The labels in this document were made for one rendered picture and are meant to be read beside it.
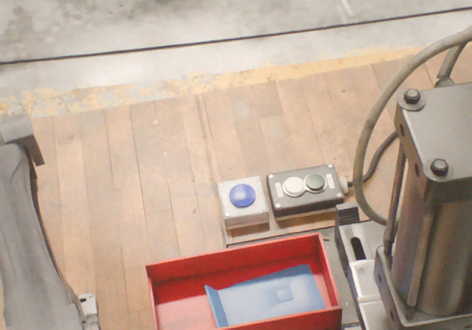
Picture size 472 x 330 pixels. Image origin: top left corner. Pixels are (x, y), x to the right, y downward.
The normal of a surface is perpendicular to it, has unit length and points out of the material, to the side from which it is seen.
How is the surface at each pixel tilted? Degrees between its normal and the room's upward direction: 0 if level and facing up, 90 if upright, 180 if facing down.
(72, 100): 0
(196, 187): 0
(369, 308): 0
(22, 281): 19
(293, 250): 90
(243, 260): 90
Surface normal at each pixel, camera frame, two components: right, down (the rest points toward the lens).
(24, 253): 0.07, -0.32
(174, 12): -0.04, -0.59
